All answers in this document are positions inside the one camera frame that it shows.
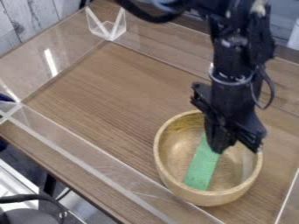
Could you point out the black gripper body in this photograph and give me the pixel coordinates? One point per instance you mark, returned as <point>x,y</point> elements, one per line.
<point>230,101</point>

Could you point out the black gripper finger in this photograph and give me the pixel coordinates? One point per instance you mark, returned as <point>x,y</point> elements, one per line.
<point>251,139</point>
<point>220,132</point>

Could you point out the green rectangular block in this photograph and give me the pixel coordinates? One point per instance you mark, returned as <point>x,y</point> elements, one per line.
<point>202,166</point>

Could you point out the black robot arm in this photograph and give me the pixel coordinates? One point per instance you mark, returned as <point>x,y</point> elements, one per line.
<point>243,47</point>

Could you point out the brown wooden bowl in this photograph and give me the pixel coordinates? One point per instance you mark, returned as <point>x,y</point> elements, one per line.
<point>238,168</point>

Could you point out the black table leg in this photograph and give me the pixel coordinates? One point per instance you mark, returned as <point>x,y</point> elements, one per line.
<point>49,185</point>

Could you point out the clear acrylic corner bracket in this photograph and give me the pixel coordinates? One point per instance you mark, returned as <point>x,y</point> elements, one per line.
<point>105,29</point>

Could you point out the clear acrylic front wall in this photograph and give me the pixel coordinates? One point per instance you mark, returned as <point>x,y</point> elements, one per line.
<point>107,182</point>

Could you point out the black metal bracket with screw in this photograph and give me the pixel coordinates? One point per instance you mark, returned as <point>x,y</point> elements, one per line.
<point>59,212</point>

